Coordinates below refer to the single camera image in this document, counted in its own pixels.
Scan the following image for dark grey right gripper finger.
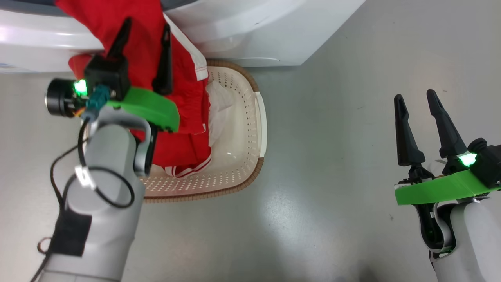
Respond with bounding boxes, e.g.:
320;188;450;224
426;89;468;159
393;94;426;167

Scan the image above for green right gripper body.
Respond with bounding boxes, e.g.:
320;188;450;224
394;157;501;206

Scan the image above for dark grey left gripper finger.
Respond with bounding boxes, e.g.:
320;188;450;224
152;23;173;95
106;18;132;58

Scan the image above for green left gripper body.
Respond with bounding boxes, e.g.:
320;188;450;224
45;78;180;133

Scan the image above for red and white garment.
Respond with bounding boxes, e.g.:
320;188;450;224
55;0;235;179

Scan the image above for white washing machine body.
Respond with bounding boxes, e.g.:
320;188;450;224
0;0;366;74

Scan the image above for cream laundry basket brown rim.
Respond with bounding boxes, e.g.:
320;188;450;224
139;59;268;203

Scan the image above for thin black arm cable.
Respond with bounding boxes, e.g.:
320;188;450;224
31;117;135;282

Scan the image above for white cable clip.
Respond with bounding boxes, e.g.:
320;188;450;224
74;164;96;189

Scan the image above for black strap patch on arm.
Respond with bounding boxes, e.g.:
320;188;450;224
50;213;92;257

